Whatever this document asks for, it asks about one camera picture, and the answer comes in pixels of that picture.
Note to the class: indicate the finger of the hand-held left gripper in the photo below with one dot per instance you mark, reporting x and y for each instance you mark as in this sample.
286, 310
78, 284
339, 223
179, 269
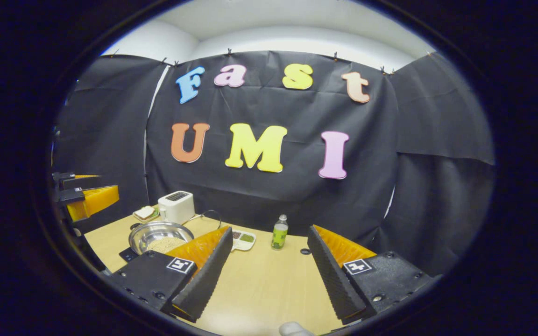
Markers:
70, 179
94, 200

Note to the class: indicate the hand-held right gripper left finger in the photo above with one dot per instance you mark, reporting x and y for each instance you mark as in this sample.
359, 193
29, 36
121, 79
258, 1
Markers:
203, 280

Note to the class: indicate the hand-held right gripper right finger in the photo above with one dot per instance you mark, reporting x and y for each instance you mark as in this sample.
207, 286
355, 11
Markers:
334, 280

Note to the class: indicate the black induction cooktop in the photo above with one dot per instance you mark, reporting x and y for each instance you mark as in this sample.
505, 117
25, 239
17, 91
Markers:
128, 255

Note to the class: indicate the pile of soybeans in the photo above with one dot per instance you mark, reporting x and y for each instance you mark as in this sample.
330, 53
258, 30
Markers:
166, 243

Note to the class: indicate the stainless steel pot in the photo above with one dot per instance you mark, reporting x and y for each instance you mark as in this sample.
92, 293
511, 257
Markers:
157, 233

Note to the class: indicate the green plate with sandwich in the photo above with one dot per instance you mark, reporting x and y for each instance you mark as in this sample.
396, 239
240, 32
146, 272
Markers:
145, 213

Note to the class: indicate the white divided bean dish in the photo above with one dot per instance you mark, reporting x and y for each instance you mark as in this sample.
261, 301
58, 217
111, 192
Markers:
244, 239

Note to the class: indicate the green drink bottle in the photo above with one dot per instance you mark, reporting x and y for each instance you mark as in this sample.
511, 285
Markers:
279, 235

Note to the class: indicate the white toaster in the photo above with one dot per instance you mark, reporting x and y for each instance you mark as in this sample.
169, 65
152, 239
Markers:
175, 209

